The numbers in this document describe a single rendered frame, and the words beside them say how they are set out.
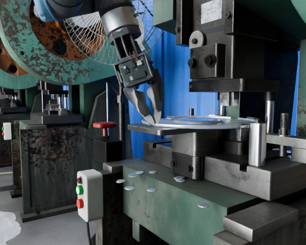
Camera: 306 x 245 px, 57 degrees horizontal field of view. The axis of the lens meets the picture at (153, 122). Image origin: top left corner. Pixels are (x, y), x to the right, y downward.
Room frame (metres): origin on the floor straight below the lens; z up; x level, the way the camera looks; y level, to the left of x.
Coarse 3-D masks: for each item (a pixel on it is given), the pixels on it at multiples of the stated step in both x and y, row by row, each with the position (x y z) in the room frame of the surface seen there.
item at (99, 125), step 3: (93, 123) 0.93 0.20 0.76; (96, 123) 0.91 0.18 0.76; (99, 123) 0.90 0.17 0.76; (102, 123) 0.90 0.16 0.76; (105, 123) 0.91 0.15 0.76; (108, 123) 0.91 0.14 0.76; (111, 123) 0.92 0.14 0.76; (114, 123) 0.92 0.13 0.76; (93, 126) 0.93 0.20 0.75; (96, 126) 0.91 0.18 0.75; (99, 126) 0.90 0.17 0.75; (102, 126) 0.90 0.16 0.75; (105, 126) 0.90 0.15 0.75; (108, 126) 0.91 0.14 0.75; (111, 126) 0.92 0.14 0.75; (114, 126) 0.92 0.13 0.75; (105, 129) 0.93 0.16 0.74; (105, 132) 0.93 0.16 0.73; (105, 135) 0.93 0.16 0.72
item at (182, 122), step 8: (144, 120) 0.76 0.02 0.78; (160, 120) 0.78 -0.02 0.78; (168, 120) 0.78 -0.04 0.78; (176, 120) 0.71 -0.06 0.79; (184, 120) 0.71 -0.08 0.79; (192, 120) 0.71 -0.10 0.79; (200, 120) 0.71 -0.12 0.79; (208, 120) 0.71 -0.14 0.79; (216, 120) 0.71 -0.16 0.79; (224, 120) 0.78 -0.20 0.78; (232, 120) 0.78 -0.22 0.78; (240, 120) 0.78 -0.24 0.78; (248, 120) 0.76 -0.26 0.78; (184, 128) 0.59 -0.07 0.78; (192, 128) 0.59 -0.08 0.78; (200, 128) 0.58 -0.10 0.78; (208, 128) 0.58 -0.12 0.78; (216, 128) 0.58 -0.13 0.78; (224, 128) 0.59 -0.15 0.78; (232, 128) 0.59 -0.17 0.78
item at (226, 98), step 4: (220, 92) 0.81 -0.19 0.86; (224, 92) 0.78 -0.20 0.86; (228, 92) 0.77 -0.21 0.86; (232, 92) 0.77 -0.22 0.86; (236, 92) 0.78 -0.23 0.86; (220, 96) 0.81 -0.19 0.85; (224, 96) 0.78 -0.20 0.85; (228, 96) 0.77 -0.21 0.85; (232, 96) 0.77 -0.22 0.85; (236, 96) 0.78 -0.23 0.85; (220, 100) 0.81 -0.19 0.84; (224, 100) 0.78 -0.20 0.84; (228, 100) 0.77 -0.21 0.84; (232, 100) 0.77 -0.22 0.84; (236, 100) 0.78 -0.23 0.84; (220, 104) 0.81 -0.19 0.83; (224, 104) 0.78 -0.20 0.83; (228, 104) 0.77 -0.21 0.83; (232, 104) 0.77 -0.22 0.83; (236, 104) 0.78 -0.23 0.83
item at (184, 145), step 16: (128, 128) 0.67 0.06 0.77; (144, 128) 0.62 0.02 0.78; (160, 128) 0.60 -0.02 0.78; (176, 128) 0.60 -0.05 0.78; (176, 144) 0.71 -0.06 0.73; (192, 144) 0.66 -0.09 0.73; (208, 144) 0.68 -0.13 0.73; (176, 160) 0.71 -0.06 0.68; (192, 160) 0.66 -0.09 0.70; (192, 176) 0.66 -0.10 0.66
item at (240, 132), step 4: (236, 128) 0.72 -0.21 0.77; (240, 128) 0.71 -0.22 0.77; (244, 128) 0.72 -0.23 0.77; (248, 128) 0.73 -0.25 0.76; (220, 132) 0.76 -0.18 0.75; (224, 132) 0.75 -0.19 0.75; (228, 132) 0.74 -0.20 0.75; (232, 132) 0.73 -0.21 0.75; (236, 132) 0.72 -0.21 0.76; (240, 132) 0.71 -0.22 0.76; (244, 132) 0.72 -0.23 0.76; (248, 132) 0.73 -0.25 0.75; (220, 136) 0.76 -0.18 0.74; (224, 136) 0.75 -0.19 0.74; (228, 136) 0.74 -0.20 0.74; (232, 136) 0.73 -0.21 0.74; (236, 136) 0.72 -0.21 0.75; (240, 136) 0.71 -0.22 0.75; (244, 136) 0.72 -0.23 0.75; (248, 136) 0.73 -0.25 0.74; (240, 140) 0.71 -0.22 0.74
